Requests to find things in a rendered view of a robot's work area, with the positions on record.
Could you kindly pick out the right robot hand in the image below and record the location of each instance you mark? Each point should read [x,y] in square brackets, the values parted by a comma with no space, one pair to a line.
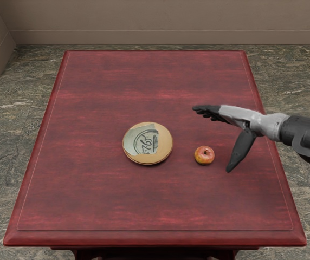
[248,119]

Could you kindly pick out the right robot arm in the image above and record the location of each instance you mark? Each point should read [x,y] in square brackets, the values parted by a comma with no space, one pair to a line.
[305,135]

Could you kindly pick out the tan patterned plate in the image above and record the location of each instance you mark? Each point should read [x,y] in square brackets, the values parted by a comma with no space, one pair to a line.
[147,143]

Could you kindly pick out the red yellow apple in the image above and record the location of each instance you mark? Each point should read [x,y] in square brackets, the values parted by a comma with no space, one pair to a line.
[204,155]

